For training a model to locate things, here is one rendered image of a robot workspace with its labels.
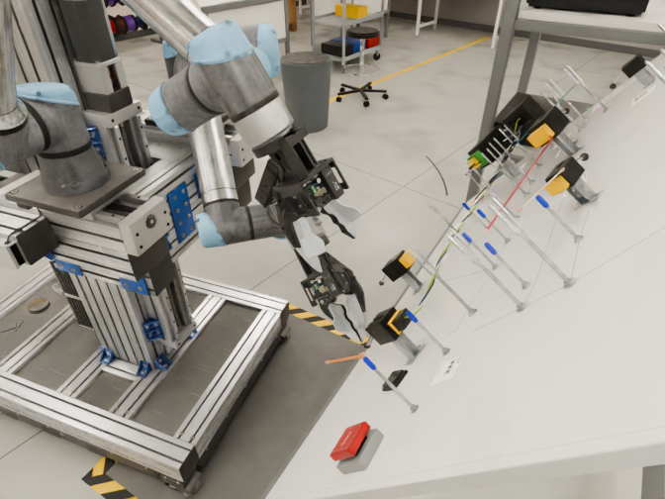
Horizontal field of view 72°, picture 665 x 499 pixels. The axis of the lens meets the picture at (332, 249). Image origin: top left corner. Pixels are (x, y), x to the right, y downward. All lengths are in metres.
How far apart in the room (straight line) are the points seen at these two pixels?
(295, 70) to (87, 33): 2.94
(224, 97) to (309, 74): 3.54
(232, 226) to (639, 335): 0.73
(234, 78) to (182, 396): 1.47
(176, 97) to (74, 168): 0.56
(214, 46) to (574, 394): 0.54
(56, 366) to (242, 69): 1.77
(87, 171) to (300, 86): 3.16
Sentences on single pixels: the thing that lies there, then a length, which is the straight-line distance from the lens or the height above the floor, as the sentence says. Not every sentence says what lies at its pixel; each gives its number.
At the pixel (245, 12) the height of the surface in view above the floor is 0.75.
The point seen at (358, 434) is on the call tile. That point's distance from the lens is 0.66.
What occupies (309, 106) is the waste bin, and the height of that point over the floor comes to 0.26.
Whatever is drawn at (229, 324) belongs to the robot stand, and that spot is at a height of 0.21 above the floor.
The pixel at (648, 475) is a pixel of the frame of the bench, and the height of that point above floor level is 0.80.
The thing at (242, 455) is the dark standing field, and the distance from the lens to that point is 1.97.
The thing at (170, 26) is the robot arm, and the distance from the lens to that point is 0.83.
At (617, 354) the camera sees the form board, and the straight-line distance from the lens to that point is 0.47.
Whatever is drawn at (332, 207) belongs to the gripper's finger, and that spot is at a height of 1.32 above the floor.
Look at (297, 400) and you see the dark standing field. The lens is 2.07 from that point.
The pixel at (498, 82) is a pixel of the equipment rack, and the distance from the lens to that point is 1.56.
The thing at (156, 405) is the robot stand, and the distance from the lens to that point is 1.92.
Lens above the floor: 1.70
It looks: 37 degrees down
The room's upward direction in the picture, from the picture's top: straight up
